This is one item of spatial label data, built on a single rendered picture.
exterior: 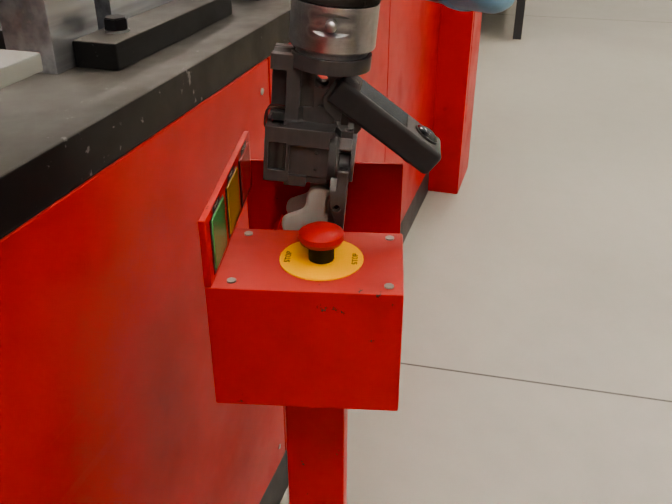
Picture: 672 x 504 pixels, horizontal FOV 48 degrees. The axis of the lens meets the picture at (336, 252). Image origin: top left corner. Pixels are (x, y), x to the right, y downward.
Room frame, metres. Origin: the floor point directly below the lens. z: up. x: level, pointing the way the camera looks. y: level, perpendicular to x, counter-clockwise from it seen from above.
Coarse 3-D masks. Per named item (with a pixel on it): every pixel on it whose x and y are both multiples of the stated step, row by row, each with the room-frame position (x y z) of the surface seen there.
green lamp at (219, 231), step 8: (224, 208) 0.57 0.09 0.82; (216, 216) 0.54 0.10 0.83; (224, 216) 0.57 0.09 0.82; (216, 224) 0.54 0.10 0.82; (224, 224) 0.56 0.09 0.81; (216, 232) 0.53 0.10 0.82; (224, 232) 0.56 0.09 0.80; (216, 240) 0.53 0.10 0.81; (224, 240) 0.56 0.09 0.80; (216, 248) 0.53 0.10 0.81; (224, 248) 0.56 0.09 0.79; (216, 256) 0.53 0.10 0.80; (216, 264) 0.53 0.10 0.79
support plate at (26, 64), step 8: (0, 56) 0.38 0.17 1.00; (8, 56) 0.38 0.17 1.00; (16, 56) 0.38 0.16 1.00; (24, 56) 0.38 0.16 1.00; (32, 56) 0.38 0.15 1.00; (40, 56) 0.39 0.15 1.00; (0, 64) 0.36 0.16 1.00; (8, 64) 0.36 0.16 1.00; (16, 64) 0.37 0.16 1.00; (24, 64) 0.37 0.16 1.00; (32, 64) 0.38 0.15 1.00; (40, 64) 0.39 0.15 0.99; (0, 72) 0.36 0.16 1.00; (8, 72) 0.36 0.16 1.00; (16, 72) 0.37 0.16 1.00; (24, 72) 0.37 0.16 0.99; (32, 72) 0.38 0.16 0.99; (0, 80) 0.36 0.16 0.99; (8, 80) 0.36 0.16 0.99; (16, 80) 0.37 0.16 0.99; (0, 88) 0.36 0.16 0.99
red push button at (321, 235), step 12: (300, 228) 0.56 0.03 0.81; (312, 228) 0.56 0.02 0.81; (324, 228) 0.56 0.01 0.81; (336, 228) 0.56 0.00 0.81; (300, 240) 0.55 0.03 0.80; (312, 240) 0.54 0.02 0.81; (324, 240) 0.54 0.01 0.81; (336, 240) 0.54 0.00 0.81; (312, 252) 0.55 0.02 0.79; (324, 252) 0.55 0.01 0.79
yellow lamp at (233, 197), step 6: (234, 174) 0.62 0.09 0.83; (234, 180) 0.62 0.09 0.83; (228, 186) 0.59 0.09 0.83; (234, 186) 0.61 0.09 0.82; (228, 192) 0.59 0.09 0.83; (234, 192) 0.61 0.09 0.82; (228, 198) 0.59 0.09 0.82; (234, 198) 0.61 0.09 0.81; (228, 204) 0.59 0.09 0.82; (234, 204) 0.61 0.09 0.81; (228, 210) 0.59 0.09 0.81; (234, 210) 0.61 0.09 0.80; (234, 216) 0.60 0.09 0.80; (234, 222) 0.60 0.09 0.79
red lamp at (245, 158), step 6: (246, 150) 0.68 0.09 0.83; (246, 156) 0.68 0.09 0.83; (240, 162) 0.65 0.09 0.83; (246, 162) 0.67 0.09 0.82; (240, 168) 0.65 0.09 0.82; (246, 168) 0.67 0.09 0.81; (246, 174) 0.67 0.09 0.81; (246, 180) 0.67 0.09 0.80; (246, 186) 0.67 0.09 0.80; (246, 192) 0.67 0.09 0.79
